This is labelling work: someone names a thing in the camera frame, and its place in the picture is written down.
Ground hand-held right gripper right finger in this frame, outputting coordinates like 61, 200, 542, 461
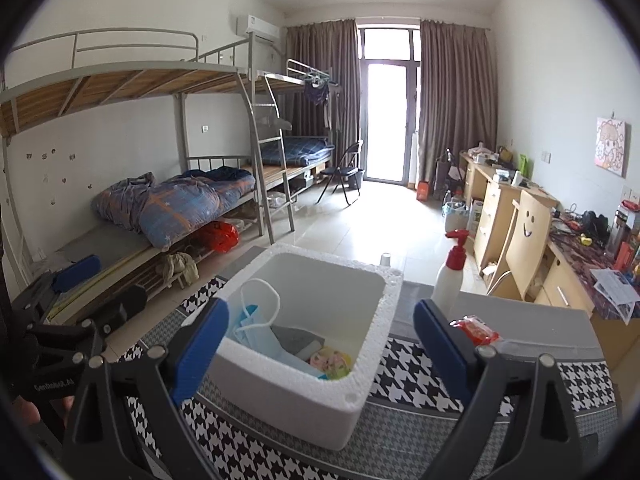
414, 299, 583, 480

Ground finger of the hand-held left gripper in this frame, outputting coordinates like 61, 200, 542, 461
11, 255, 102, 328
30, 285, 149, 361

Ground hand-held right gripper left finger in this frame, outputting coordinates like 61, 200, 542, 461
60, 298, 231, 480

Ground blue face mask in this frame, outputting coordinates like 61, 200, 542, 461
225, 278, 323, 378

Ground grey cloth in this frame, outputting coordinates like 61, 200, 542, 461
272, 325, 326, 361

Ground white foam box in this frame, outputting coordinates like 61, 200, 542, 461
206, 242, 403, 451

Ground person's left hand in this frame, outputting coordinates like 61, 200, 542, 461
12, 394, 77, 427

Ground red snack packet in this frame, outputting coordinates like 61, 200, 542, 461
450, 315, 501, 346

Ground white pump lotion bottle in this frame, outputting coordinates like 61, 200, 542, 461
431, 229, 471, 318

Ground beige cloth bundle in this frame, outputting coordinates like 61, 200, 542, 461
160, 252, 200, 288

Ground red plastic bag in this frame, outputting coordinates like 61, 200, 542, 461
200, 221, 240, 253

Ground blue orange quilt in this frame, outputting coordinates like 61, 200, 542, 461
91, 167, 257, 251

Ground bin with plastic bottles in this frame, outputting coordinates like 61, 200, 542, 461
444, 190, 470, 233

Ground wooden smiley face chair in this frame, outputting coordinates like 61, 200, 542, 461
487, 187, 553, 301

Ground wooden desk with drawers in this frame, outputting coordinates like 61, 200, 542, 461
459, 150, 558, 271

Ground wooden desk with patterned top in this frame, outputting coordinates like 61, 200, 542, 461
532, 210, 640, 361

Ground printed paper sheets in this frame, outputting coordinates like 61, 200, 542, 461
590, 267, 640, 321

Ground black headphones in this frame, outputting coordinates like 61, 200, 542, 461
580, 210, 611, 241

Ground grey metal bunk bed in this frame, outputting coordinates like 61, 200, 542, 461
0, 30, 281, 331
250, 57, 346, 196

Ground grey metal bed ladder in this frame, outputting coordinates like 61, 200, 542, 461
239, 75, 296, 246

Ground black folding chair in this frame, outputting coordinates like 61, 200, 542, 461
316, 140, 365, 206

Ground group of toiletry bottles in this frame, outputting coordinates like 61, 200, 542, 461
607, 200, 640, 281

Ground dark blue bedding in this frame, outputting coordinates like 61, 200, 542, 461
260, 136, 336, 167

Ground glass balcony door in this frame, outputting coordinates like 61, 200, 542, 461
357, 25, 422, 183

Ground brown curtain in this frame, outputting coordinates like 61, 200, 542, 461
419, 19, 501, 186
285, 19, 362, 181

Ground dark hanging clothes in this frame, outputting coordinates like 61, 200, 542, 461
302, 80, 333, 108

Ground white air conditioner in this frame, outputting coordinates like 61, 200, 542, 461
236, 14, 281, 40

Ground wall poster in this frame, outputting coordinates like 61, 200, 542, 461
594, 116, 627, 178

